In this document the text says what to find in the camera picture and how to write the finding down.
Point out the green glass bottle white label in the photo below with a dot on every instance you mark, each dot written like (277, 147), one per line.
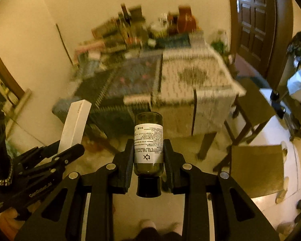
(148, 140)

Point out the wooden folding stool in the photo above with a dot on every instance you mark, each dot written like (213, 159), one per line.
(255, 168)

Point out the thin wooden stick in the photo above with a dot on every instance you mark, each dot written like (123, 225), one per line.
(64, 42)

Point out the dark wooden door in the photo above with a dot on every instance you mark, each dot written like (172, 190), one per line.
(255, 17)

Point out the metal rack with dark cloth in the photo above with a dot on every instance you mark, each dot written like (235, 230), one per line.
(298, 45)

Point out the patchwork tablecloth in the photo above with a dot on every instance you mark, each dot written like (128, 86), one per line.
(180, 87)

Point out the person's legs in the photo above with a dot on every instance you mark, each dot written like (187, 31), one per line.
(150, 233)

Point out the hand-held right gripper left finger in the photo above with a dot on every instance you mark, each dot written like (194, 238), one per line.
(129, 160)

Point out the brown clay vase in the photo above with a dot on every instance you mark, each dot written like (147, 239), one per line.
(136, 16)

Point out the long white carton box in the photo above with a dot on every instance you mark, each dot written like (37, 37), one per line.
(75, 123)

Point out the dark wine bottle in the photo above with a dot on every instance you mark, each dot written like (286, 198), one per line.
(125, 17)

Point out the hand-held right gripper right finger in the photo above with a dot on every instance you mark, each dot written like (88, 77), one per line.
(169, 160)

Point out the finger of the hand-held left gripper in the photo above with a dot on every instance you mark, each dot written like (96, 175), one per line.
(70, 153)
(37, 153)

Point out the white plastic bag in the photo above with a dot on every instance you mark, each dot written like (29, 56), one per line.
(297, 85)

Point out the dark bottles on floor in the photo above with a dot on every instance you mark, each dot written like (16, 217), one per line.
(276, 100)

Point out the wooden chair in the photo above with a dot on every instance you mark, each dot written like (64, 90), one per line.
(255, 100)

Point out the red thermos jug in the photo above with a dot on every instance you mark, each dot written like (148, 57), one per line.
(187, 18)

